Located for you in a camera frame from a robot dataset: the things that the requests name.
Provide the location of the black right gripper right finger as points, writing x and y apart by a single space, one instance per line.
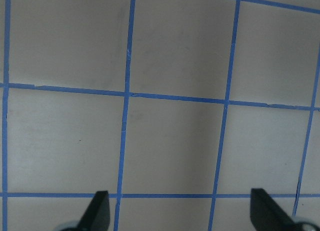
267 215

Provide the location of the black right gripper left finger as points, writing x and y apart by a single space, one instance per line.
97 216

